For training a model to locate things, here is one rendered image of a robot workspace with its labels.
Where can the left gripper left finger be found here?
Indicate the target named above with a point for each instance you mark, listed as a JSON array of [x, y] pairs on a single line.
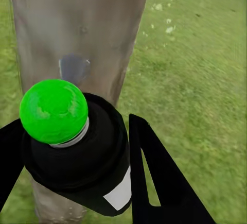
[[11, 162]]

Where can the pesticide atomizer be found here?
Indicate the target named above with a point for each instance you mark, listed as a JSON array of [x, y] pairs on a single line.
[[76, 144]]

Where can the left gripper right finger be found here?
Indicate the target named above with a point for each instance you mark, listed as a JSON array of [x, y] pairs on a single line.
[[179, 202]]

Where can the tree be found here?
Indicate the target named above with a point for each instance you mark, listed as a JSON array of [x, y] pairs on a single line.
[[100, 31]]

